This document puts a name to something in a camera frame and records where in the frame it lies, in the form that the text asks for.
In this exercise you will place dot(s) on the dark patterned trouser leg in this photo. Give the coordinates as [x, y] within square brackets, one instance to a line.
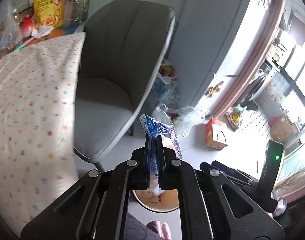
[135, 230]

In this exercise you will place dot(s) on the red white peach ornament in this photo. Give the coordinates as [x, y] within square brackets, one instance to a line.
[27, 26]

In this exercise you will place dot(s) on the pink curtain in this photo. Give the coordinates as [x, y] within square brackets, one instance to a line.
[254, 61]

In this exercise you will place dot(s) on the white round trash bin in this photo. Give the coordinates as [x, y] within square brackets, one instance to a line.
[166, 202]

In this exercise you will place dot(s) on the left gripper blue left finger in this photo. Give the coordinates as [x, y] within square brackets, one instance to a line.
[96, 206]

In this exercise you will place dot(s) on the blue white snack wrapper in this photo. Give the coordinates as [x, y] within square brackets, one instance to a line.
[155, 129]

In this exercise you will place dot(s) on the orange cardboard box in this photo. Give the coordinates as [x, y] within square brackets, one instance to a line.
[216, 134]

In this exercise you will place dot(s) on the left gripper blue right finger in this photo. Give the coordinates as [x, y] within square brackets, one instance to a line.
[214, 205]

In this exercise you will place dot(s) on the white plastic bag by fridge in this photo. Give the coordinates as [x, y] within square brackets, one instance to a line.
[165, 87]

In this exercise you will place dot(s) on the teal pink pen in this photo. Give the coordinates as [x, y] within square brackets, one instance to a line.
[24, 44]

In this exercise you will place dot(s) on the crumpled white tissue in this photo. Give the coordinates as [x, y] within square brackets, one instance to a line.
[43, 30]

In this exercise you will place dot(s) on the yellow snack bag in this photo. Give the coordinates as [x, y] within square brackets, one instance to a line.
[48, 13]

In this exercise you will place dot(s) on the grey upholstered chair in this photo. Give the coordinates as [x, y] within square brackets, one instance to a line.
[125, 44]

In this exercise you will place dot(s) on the white fridge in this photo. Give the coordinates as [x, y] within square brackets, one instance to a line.
[212, 40]

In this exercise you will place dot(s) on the floral dotted tablecloth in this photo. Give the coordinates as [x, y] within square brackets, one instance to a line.
[37, 94]

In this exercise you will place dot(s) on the clear glass jar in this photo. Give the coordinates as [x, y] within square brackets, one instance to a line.
[72, 12]

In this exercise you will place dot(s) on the clear plastic bag on table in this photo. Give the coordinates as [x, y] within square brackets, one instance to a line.
[11, 35]

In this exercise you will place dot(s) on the clear plastic bag on floor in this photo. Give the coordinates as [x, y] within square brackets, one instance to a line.
[182, 119]

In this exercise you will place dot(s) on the person right hand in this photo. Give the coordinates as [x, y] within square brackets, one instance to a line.
[162, 229]

